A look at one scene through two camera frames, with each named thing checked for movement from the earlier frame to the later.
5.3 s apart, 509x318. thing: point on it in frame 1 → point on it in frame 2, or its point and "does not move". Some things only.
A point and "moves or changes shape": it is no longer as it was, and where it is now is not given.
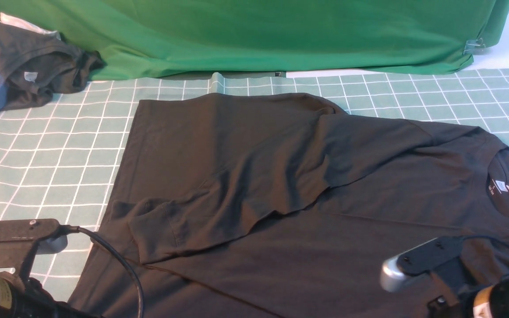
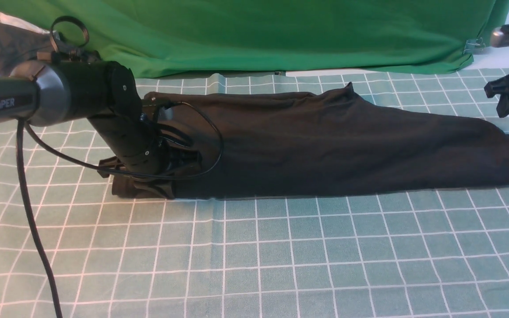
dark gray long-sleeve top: x=287 y=206 moves or changes shape
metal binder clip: x=473 y=46 does not move
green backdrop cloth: x=133 y=39 does not move
